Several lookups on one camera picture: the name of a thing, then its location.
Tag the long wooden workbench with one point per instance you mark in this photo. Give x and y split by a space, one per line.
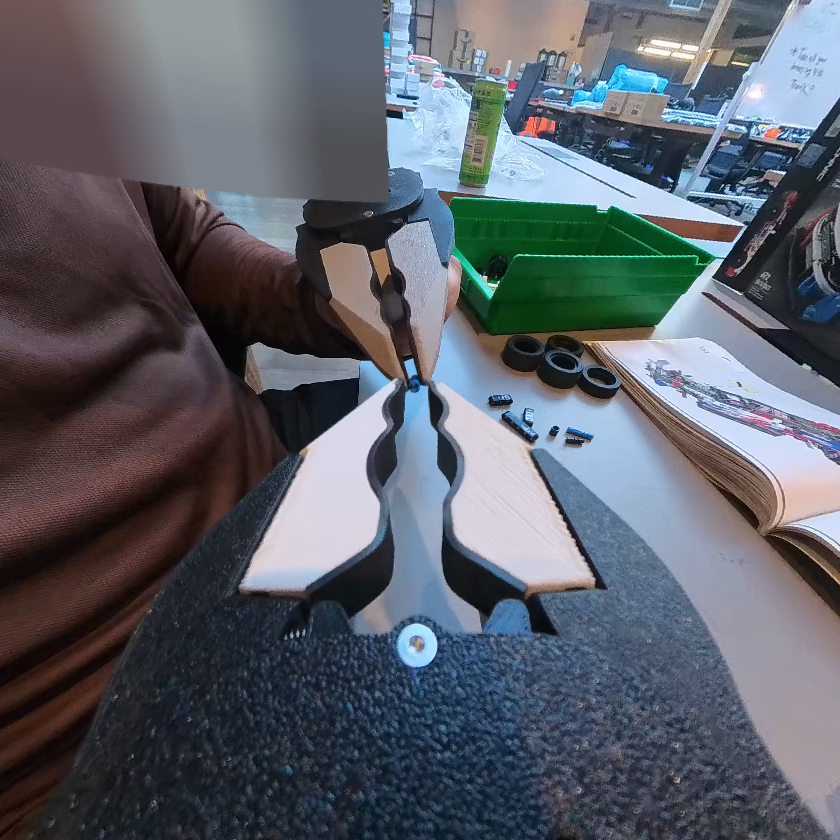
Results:
689 124

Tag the person's brown sweater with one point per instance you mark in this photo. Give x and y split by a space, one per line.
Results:
98 426

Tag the group of black rubber tyres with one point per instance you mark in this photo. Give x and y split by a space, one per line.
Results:
544 374

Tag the small black toy wheel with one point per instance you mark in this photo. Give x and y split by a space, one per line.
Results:
497 267

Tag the white desk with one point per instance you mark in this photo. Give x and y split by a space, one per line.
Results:
656 492

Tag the green drink can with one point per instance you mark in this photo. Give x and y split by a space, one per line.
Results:
482 131

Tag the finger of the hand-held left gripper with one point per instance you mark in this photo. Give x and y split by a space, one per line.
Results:
426 275
351 282

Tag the cardboard box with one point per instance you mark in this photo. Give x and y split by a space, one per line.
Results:
633 105

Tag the person's left hand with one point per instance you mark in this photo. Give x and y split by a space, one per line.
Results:
454 289

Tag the person's left forearm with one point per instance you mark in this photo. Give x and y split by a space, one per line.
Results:
229 262

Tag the blue plastic bag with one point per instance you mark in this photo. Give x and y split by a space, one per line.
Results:
633 79

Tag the open instruction booklet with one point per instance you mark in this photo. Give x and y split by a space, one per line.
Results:
722 407

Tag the long black toy beam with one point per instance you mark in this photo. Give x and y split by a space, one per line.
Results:
520 426

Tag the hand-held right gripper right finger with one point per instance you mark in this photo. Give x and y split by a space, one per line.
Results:
518 518

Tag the whiteboard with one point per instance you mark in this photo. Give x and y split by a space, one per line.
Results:
800 59

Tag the clear plastic wrap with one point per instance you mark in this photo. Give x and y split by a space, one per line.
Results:
439 111

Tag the black toy set box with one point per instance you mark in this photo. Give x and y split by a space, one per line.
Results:
787 249

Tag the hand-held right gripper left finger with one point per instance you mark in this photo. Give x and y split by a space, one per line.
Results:
315 518

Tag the green plastic bin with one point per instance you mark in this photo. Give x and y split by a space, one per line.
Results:
590 282

